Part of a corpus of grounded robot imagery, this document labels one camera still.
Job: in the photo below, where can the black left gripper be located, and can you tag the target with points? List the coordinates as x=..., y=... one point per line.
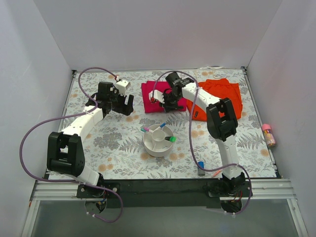
x=122, y=104

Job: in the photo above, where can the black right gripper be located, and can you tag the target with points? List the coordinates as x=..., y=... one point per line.
x=167, y=100

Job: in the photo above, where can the green cap black highlighter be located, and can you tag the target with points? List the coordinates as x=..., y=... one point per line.
x=170, y=138

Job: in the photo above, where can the pink cap marker bottle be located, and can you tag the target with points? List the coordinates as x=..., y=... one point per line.
x=268, y=135

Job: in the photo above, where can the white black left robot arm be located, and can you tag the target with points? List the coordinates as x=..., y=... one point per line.
x=65, y=154

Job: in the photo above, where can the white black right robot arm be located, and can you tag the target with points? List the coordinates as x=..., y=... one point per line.
x=221, y=124

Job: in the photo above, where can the floral patterned table mat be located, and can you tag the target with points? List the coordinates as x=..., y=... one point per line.
x=115, y=147

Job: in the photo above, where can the white round divided organizer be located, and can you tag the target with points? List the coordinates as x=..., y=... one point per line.
x=155, y=144

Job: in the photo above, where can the blue cap grey glue stick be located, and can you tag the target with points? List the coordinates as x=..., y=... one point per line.
x=201, y=171

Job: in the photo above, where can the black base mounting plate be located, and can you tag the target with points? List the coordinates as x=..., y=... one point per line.
x=162, y=193

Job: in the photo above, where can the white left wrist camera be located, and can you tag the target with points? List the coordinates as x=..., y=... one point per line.
x=122, y=86

